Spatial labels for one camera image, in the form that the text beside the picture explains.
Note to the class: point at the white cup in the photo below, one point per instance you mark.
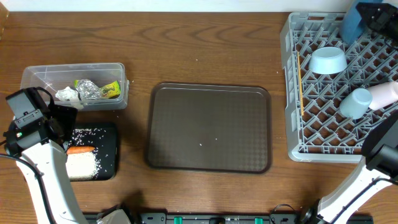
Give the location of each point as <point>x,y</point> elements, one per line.
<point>383,95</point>

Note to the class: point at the pile of white rice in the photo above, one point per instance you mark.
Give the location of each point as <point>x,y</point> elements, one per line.
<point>85,166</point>

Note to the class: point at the light blue bowl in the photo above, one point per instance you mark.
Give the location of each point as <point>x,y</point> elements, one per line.
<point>328,60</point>

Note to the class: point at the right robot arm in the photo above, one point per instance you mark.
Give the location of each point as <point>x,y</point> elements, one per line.
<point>377,167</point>

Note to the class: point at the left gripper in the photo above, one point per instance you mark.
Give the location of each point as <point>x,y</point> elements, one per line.
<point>66,115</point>

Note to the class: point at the grey dishwasher rack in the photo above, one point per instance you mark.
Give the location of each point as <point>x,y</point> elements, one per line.
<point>369,56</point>

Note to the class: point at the clear plastic bin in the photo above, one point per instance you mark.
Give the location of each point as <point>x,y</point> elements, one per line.
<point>54,78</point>

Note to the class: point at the dark blue plate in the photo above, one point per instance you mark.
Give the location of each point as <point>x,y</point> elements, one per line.
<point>352,26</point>

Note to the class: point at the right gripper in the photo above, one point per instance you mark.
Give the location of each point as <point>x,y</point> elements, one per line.
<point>379,24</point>

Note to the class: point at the wooden chopstick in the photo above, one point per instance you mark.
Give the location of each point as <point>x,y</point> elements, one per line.
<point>300,84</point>

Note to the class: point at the white tissue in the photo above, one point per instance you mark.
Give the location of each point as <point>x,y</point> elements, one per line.
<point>71,96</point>

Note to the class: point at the light blue cup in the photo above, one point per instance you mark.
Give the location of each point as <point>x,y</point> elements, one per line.
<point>356,103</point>

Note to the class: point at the brown serving tray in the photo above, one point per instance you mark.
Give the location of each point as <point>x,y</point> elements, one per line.
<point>213,128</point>

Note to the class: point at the foil snack wrapper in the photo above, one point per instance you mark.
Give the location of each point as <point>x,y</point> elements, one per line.
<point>87,90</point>

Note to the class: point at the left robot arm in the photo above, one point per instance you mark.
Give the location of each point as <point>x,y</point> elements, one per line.
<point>44,169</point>

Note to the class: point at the orange carrot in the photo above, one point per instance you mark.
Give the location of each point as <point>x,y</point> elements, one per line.
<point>80,149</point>

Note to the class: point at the black tray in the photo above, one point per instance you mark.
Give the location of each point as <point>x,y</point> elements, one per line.
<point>109,151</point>

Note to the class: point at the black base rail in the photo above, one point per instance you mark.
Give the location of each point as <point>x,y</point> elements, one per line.
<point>162,218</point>

